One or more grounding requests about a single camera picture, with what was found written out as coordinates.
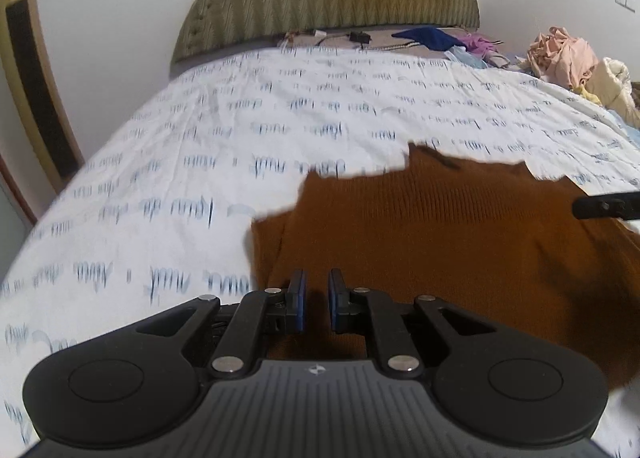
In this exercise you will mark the peach clothes pile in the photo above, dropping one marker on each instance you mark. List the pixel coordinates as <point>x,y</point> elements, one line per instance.
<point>562,56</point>

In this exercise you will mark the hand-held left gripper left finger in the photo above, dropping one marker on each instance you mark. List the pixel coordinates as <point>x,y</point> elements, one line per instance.
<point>299,298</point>

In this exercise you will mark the blue garment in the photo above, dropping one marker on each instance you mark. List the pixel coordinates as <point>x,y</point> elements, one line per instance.
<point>430,37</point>

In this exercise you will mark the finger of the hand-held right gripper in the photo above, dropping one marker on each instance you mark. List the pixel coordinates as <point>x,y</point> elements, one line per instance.
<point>607,207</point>

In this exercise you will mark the pinkish grey bed sheet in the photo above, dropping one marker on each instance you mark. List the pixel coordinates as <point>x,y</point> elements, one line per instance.
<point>385,42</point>

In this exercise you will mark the light blue cloth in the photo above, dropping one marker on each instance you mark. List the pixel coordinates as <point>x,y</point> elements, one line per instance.
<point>465,58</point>

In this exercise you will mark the white script-printed quilt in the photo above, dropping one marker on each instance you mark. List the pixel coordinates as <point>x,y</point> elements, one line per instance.
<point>200,138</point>

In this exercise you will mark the cream garment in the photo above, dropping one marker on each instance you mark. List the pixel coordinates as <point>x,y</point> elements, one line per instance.
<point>612,88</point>

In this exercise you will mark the purple garment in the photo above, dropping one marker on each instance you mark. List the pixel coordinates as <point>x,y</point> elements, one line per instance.
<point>477,44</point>

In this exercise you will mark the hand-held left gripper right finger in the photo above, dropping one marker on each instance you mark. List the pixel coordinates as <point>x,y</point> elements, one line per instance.
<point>334,299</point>

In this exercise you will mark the beige tower air conditioner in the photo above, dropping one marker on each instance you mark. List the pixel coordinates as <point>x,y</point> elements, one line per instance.
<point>35,78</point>

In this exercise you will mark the brown knit sweater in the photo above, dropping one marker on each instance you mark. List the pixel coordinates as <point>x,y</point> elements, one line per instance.
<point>450,248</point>

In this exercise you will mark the wooden door frame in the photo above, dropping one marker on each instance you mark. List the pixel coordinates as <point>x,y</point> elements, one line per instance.
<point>17,188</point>

